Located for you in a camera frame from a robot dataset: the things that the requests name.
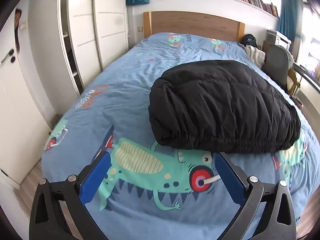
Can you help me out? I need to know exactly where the grey desk chair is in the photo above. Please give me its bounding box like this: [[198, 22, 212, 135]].
[[263, 43, 293, 91]]

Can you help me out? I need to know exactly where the cream cloth pile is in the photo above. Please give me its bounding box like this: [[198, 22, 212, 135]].
[[245, 45, 265, 69]]

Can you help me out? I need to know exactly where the white sliding wardrobe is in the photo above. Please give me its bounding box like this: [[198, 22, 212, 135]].
[[60, 0, 129, 94]]

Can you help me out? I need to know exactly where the black puffer coat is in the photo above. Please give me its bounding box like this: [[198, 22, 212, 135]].
[[149, 60, 301, 153]]

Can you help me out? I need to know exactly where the long desk by window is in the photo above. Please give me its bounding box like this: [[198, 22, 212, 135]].
[[293, 62, 319, 122]]

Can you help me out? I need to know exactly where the blue monster-print bed cover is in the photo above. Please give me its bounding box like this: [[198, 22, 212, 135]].
[[42, 33, 319, 239]]

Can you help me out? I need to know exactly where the teal curtain right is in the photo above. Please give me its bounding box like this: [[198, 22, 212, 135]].
[[277, 0, 303, 43]]

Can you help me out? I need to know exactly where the white door with handle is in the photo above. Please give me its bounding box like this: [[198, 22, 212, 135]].
[[0, 12, 50, 188]]

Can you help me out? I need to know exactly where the white printer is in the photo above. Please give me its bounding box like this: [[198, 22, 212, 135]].
[[266, 30, 291, 51]]

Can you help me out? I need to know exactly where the wooden headboard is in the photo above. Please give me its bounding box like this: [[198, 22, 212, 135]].
[[143, 11, 245, 42]]

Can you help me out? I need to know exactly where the dark blue backpack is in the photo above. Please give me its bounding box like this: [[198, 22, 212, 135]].
[[241, 34, 257, 48]]

